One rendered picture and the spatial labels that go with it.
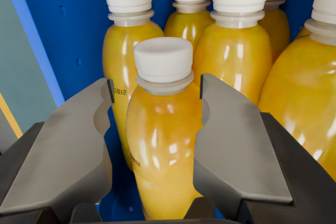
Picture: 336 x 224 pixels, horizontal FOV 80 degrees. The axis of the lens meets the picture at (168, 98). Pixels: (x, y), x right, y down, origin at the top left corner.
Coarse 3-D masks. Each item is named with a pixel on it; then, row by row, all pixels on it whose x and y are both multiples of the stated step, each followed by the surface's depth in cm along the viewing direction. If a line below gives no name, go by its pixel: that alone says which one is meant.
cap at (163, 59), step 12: (144, 48) 13; (156, 48) 13; (168, 48) 13; (180, 48) 12; (192, 48) 13; (144, 60) 12; (156, 60) 12; (168, 60) 12; (180, 60) 12; (144, 72) 13; (156, 72) 12; (168, 72) 12; (180, 72) 13
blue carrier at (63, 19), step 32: (32, 0) 12; (64, 0) 16; (96, 0) 19; (160, 0) 24; (288, 0) 23; (32, 32) 13; (64, 32) 16; (96, 32) 20; (64, 64) 16; (96, 64) 20; (64, 96) 16; (128, 192) 28
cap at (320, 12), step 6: (318, 0) 11; (324, 0) 11; (330, 0) 10; (312, 6) 12; (318, 6) 11; (324, 6) 11; (330, 6) 10; (312, 12) 12; (318, 12) 11; (324, 12) 11; (330, 12) 10; (318, 18) 11; (324, 18) 11; (330, 18) 10
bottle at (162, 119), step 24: (192, 72) 14; (144, 96) 14; (168, 96) 13; (192, 96) 14; (144, 120) 13; (168, 120) 13; (192, 120) 14; (144, 144) 14; (168, 144) 14; (192, 144) 14; (144, 168) 15; (168, 168) 14; (192, 168) 15; (144, 192) 18; (168, 192) 16; (192, 192) 17; (144, 216) 21; (168, 216) 18
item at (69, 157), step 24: (72, 96) 10; (96, 96) 10; (48, 120) 8; (72, 120) 8; (96, 120) 9; (48, 144) 7; (72, 144) 7; (96, 144) 7; (24, 168) 6; (48, 168) 6; (72, 168) 6; (96, 168) 6; (24, 192) 6; (48, 192) 6; (72, 192) 6; (96, 192) 7
